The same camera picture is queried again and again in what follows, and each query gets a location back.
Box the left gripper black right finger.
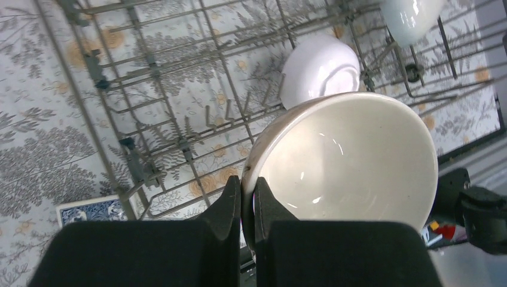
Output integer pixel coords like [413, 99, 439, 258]
[253, 178, 441, 286]

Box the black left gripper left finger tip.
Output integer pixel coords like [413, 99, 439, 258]
[29, 176, 241, 286]

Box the beige bowl with leaf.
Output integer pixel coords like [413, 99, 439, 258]
[241, 92, 438, 250]

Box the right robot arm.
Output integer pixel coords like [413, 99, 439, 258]
[429, 168, 506, 255]

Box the blue playing card box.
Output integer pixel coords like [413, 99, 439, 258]
[56, 195, 139, 228]

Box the floral tablecloth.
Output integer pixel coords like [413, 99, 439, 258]
[1, 1, 506, 286]

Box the white bowl upside down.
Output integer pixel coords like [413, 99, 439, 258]
[280, 34, 361, 109]

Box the white bowl front right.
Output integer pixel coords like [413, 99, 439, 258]
[380, 0, 447, 48]

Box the grey wire dish rack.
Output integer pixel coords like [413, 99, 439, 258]
[34, 1, 506, 219]

